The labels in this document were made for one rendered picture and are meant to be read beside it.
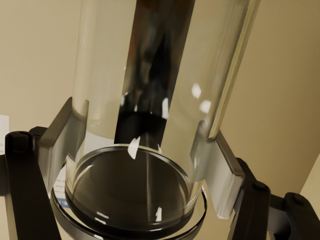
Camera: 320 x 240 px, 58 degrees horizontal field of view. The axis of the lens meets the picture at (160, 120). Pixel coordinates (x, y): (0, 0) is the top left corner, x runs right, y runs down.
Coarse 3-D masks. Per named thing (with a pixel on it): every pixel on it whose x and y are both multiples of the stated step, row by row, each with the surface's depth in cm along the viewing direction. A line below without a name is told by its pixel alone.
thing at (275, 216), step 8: (240, 160) 18; (248, 168) 17; (248, 176) 16; (240, 192) 15; (240, 200) 15; (272, 200) 14; (280, 200) 15; (272, 208) 14; (280, 208) 14; (272, 216) 14; (280, 216) 14; (272, 224) 14; (280, 224) 14; (288, 224) 14; (272, 232) 14; (280, 232) 14; (288, 232) 14
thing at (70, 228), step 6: (54, 204) 17; (54, 210) 17; (60, 216) 17; (60, 222) 17; (66, 222) 16; (66, 228) 17; (72, 228) 16; (198, 228) 18; (72, 234) 16; (78, 234) 16; (84, 234) 16; (192, 234) 18
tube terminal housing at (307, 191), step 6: (318, 156) 49; (318, 162) 49; (312, 168) 50; (318, 168) 49; (312, 174) 50; (318, 174) 48; (306, 180) 51; (312, 180) 50; (318, 180) 48; (306, 186) 51; (312, 186) 49; (318, 186) 48; (300, 192) 52; (306, 192) 51; (312, 192) 49; (318, 192) 48; (306, 198) 50; (312, 198) 49; (318, 198) 48; (312, 204) 49; (318, 204) 47; (318, 210) 47; (318, 216) 47
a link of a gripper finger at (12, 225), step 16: (16, 144) 13; (32, 144) 13; (16, 160) 12; (32, 160) 13; (16, 176) 11; (32, 176) 12; (16, 192) 11; (32, 192) 11; (16, 208) 10; (32, 208) 10; (48, 208) 10; (16, 224) 9; (32, 224) 9; (48, 224) 9
